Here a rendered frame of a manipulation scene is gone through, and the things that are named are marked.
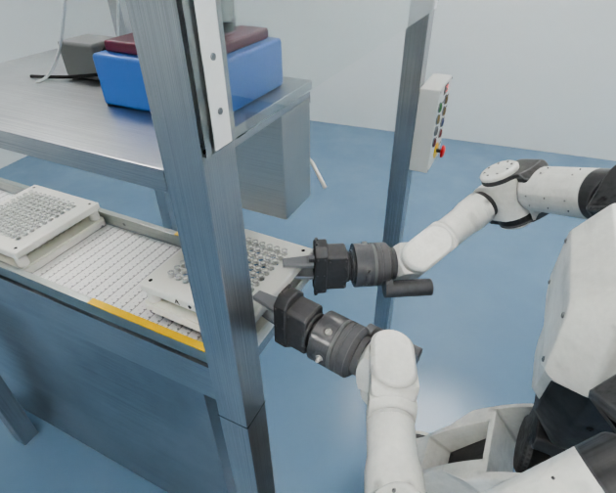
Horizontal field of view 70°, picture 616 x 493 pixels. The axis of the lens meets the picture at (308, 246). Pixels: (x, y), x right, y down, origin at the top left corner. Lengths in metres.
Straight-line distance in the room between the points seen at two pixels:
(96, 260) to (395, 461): 0.86
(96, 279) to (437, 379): 1.46
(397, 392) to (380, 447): 0.08
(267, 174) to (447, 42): 3.37
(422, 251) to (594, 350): 0.39
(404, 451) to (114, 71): 0.64
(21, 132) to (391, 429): 0.62
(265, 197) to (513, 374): 1.61
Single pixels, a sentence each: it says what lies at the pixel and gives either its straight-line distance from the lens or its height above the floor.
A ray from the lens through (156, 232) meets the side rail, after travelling 1.19.
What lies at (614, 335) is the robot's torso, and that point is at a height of 1.26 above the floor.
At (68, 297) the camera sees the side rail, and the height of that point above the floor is 0.97.
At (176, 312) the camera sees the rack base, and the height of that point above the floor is 1.01.
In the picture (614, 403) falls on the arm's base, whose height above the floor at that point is 1.25.
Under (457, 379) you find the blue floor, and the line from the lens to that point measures 2.10.
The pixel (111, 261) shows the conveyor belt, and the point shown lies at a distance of 1.18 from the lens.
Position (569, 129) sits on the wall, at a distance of 4.26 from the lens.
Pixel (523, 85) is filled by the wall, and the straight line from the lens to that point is 4.12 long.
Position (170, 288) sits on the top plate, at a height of 1.06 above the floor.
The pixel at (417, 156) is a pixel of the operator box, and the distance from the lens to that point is 1.46.
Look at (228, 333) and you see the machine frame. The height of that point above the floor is 1.14.
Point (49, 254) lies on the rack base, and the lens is 1.24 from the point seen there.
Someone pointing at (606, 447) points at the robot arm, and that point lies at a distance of 0.48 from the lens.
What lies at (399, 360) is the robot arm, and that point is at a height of 1.10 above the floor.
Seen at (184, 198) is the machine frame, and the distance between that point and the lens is 0.53.
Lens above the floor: 1.60
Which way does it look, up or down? 36 degrees down
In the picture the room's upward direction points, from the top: 1 degrees counter-clockwise
